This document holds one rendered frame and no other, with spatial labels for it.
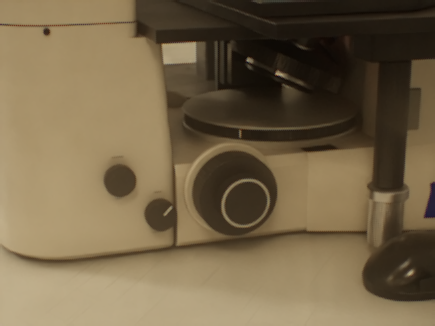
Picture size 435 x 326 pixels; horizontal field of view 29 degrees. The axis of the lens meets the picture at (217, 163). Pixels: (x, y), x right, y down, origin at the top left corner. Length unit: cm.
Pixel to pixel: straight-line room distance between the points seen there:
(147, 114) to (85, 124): 5
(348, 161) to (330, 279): 11
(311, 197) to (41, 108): 23
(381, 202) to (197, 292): 16
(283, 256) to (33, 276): 19
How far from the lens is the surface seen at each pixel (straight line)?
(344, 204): 72
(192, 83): 127
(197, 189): 65
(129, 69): 63
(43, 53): 62
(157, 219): 66
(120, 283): 64
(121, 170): 64
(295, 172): 70
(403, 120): 65
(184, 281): 64
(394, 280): 62
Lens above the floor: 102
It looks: 17 degrees down
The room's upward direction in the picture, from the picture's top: straight up
